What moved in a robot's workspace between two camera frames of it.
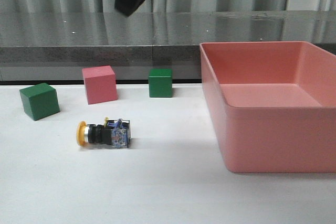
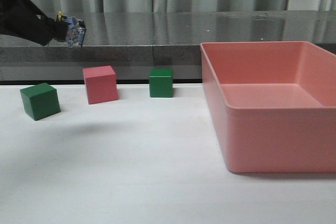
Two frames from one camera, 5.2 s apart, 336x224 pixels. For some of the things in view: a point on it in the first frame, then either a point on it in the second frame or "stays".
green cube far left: [40, 101] stays
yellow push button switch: [116, 132] → [76, 30]
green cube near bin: [160, 83] stays
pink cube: [100, 84] stays
